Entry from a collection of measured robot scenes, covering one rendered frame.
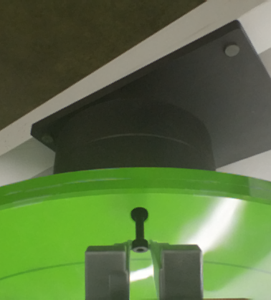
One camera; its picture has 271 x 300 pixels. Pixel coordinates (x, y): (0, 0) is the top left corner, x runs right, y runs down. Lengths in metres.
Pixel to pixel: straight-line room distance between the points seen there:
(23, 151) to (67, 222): 0.23
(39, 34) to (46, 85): 0.24
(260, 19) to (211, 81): 0.06
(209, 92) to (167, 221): 0.16
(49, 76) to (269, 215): 1.45
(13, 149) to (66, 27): 1.07
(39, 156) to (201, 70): 0.19
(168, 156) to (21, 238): 0.13
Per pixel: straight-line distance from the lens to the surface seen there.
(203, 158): 0.32
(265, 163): 0.44
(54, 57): 1.54
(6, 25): 1.49
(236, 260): 0.22
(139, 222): 0.18
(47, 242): 0.20
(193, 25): 0.32
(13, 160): 0.43
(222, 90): 0.33
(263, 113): 0.36
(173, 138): 0.31
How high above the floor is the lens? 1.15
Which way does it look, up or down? 36 degrees down
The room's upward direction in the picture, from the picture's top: 179 degrees clockwise
